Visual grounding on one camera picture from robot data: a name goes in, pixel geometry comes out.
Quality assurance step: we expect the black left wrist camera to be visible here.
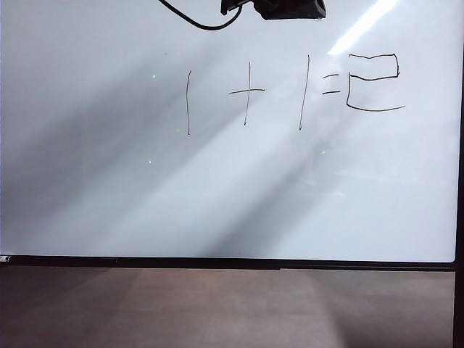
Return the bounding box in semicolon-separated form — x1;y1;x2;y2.
220;0;254;16

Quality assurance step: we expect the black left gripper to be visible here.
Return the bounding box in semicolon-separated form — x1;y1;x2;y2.
253;0;328;21

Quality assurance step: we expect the black whiteboard pen tray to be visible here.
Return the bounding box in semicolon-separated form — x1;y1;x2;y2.
0;254;457;271

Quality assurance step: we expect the black left camera cable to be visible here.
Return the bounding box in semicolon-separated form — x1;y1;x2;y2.
157;0;241;31

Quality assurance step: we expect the white glossy whiteboard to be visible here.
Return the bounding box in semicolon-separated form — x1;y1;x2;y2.
0;0;460;263

